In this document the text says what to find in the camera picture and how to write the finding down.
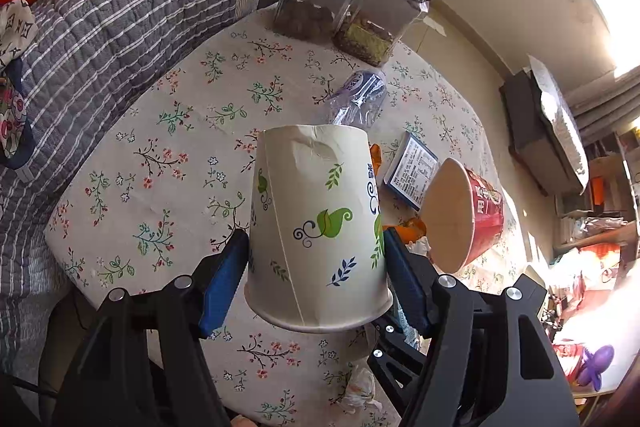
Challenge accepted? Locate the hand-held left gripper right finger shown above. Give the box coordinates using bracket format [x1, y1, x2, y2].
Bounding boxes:
[382, 228, 581, 427]

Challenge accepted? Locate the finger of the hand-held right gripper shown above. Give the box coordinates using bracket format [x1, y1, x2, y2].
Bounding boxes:
[367, 324, 430, 414]

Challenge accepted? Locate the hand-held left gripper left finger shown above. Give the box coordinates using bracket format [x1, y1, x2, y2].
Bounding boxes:
[50, 229, 249, 427]

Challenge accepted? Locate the white leaf-print paper cup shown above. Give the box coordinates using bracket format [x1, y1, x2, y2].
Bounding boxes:
[244, 124, 394, 334]

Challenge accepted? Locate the small crumpled white tissue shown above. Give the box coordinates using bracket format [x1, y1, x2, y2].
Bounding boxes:
[407, 237, 432, 259]

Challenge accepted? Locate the orange peel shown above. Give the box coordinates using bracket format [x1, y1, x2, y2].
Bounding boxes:
[369, 142, 428, 244]

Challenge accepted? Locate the red instant noodle cup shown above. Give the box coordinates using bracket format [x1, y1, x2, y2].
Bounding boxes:
[421, 158, 505, 274]

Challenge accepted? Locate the blue and white paper packet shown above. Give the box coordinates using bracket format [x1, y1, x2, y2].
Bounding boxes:
[384, 132, 440, 212]

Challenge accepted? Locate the floral tablecloth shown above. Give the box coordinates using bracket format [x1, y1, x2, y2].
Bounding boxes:
[44, 4, 531, 427]

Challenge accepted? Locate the clear plastic water bottle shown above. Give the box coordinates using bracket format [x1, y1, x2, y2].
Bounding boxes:
[320, 68, 388, 128]

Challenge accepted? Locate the purple toy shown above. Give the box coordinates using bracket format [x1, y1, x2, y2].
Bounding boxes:
[575, 344, 615, 392]

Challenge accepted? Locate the cluttered shelf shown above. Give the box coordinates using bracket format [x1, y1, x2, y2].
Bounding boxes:
[550, 127, 640, 258]

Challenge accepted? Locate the white cover on cabinet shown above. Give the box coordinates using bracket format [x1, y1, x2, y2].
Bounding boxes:
[527, 54, 590, 190]

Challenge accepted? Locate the floral pouch with navy trim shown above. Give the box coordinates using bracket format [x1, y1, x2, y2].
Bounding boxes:
[0, 58, 35, 170]

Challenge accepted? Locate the plastic jar with green contents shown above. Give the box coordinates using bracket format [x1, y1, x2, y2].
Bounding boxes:
[332, 0, 438, 62]

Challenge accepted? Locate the grey striped quilt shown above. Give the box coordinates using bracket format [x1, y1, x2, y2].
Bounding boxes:
[0, 0, 268, 358]

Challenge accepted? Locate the white monogram cloth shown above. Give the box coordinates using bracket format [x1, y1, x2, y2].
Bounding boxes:
[0, 0, 38, 68]

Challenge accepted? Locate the black cable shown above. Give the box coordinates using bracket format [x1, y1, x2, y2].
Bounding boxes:
[0, 292, 86, 408]

